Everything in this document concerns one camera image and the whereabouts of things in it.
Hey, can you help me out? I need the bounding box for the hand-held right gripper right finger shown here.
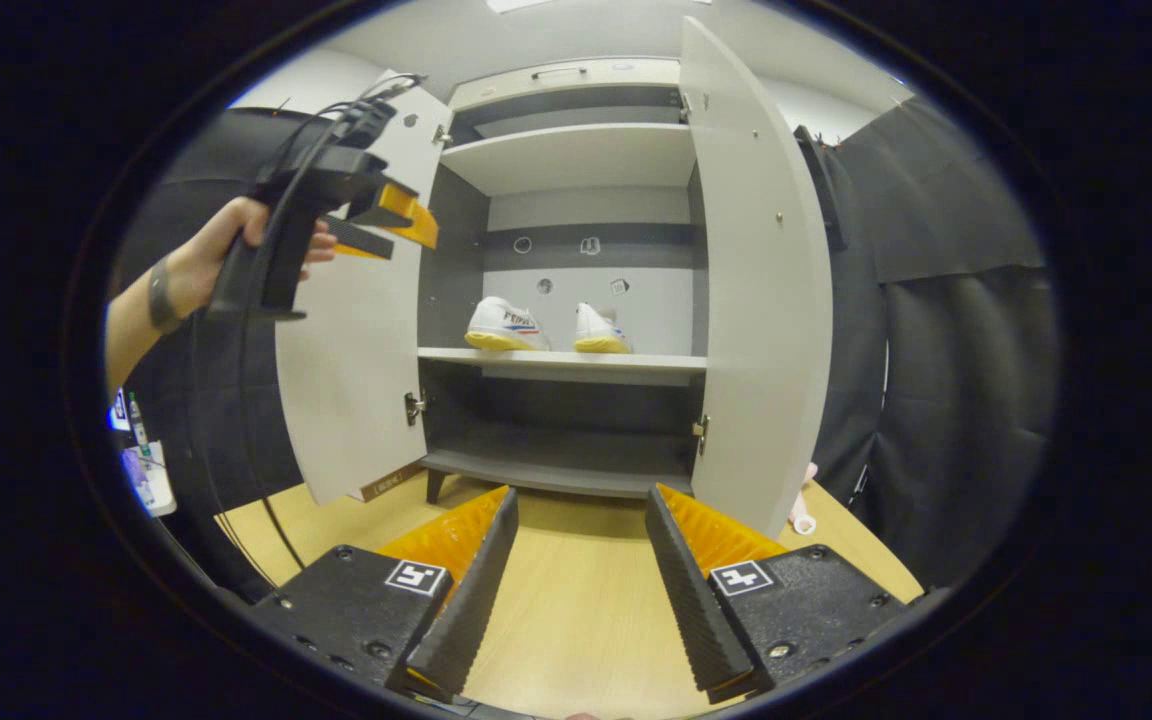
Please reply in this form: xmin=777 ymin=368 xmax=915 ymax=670
xmin=645 ymin=484 xmax=912 ymax=704

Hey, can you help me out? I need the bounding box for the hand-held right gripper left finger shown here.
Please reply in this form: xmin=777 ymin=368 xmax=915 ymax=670
xmin=248 ymin=486 xmax=520 ymax=701

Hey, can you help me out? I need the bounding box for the grey cabinet door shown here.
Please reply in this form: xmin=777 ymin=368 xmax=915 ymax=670
xmin=678 ymin=15 xmax=834 ymax=541
xmin=274 ymin=70 xmax=452 ymax=506

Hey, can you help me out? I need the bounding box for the white canvas shoe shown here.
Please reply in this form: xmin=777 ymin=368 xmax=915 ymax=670
xmin=574 ymin=302 xmax=634 ymax=355
xmin=464 ymin=296 xmax=552 ymax=352

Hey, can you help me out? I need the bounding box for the grey shoe cabinet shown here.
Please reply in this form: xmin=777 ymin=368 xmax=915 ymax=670
xmin=416 ymin=57 xmax=712 ymax=504

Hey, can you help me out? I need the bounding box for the green pink plush toy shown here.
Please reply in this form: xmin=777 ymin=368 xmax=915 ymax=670
xmin=788 ymin=462 xmax=819 ymax=536

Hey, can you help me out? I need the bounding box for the black backdrop cloth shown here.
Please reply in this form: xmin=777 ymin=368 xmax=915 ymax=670
xmin=796 ymin=95 xmax=1062 ymax=591
xmin=111 ymin=108 xmax=337 ymax=601

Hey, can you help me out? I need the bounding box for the small white box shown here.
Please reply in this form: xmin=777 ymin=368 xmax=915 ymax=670
xmin=119 ymin=440 xmax=178 ymax=518

